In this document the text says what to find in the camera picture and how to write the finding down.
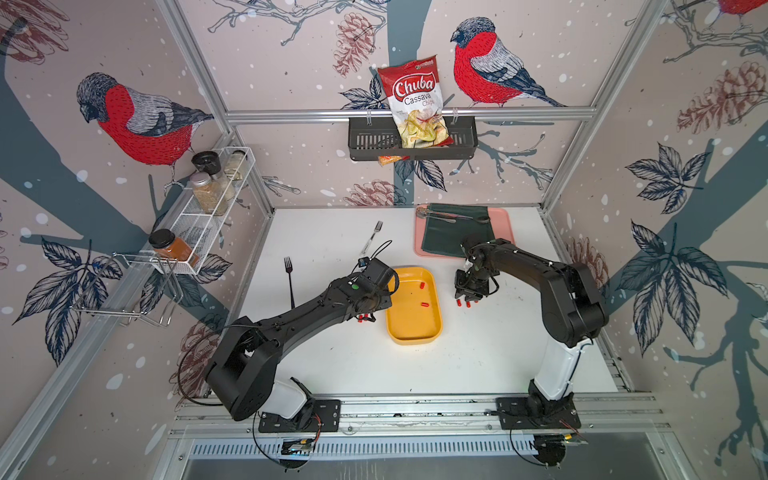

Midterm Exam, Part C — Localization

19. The yellow plastic storage box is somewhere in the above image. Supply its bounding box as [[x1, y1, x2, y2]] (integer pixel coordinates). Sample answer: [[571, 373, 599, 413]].
[[386, 267, 443, 345]]

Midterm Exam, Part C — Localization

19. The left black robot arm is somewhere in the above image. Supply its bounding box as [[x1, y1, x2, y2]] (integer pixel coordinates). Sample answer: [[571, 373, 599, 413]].
[[204, 259, 399, 421]]

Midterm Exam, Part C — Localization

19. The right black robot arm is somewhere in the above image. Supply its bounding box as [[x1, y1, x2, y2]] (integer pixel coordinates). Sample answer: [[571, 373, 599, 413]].
[[454, 235, 609, 425]]

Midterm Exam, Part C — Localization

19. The silver fork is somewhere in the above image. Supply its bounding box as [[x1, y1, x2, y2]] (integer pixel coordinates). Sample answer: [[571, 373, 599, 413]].
[[360, 220, 383, 257]]

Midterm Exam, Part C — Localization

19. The dark green cloth napkin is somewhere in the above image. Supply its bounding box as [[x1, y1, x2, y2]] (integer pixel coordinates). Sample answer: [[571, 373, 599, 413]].
[[421, 203, 495, 258]]

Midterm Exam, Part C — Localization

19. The pink plastic tray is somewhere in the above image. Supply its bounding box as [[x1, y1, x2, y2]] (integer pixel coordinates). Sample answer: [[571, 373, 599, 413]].
[[414, 207, 514, 258]]

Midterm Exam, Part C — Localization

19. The black fork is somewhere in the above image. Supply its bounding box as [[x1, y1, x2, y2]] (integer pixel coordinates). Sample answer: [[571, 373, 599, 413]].
[[284, 256, 296, 309]]

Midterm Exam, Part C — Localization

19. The iridescent metal spoon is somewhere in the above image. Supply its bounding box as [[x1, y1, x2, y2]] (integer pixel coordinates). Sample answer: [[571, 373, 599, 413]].
[[442, 212, 490, 224]]

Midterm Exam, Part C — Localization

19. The small snack packet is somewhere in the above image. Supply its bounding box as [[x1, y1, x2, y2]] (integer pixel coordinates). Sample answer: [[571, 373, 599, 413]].
[[378, 156, 403, 166]]

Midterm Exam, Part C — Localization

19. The clear spice jar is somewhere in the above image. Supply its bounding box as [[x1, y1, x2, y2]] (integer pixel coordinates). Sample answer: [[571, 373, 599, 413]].
[[224, 149, 248, 181]]

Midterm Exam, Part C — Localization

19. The silver lid spice jar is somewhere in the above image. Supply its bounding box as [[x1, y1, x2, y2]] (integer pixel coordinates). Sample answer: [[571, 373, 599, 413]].
[[189, 172, 227, 216]]

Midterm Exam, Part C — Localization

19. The red cassava chips bag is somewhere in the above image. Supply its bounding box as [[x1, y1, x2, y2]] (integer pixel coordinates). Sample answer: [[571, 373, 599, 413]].
[[377, 56, 453, 148]]

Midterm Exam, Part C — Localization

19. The black lid spice jar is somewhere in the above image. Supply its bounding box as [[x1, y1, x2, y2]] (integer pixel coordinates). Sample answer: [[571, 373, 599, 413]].
[[191, 150, 229, 187]]

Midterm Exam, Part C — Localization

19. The orange spice jar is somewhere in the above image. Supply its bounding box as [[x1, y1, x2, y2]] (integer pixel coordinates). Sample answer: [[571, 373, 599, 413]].
[[148, 228, 199, 267]]

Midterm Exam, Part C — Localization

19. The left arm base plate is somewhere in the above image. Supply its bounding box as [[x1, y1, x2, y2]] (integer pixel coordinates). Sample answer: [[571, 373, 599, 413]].
[[258, 399, 341, 433]]

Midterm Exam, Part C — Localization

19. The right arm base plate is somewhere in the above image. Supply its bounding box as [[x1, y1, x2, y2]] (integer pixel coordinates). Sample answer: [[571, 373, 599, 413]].
[[495, 393, 581, 430]]

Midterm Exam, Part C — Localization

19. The black wall basket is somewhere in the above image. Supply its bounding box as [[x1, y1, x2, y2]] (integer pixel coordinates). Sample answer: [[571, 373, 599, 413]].
[[348, 116, 478, 161]]

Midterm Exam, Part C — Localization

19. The white wire spice rack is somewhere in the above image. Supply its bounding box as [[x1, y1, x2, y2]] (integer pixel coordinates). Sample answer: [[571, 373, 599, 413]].
[[141, 146, 255, 280]]

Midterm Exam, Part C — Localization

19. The chrome wire holder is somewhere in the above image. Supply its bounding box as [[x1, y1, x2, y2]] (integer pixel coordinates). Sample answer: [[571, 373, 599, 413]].
[[72, 251, 184, 328]]

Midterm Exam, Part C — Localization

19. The aluminium frame profile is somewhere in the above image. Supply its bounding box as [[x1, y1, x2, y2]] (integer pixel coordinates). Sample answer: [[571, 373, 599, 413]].
[[225, 106, 598, 126]]

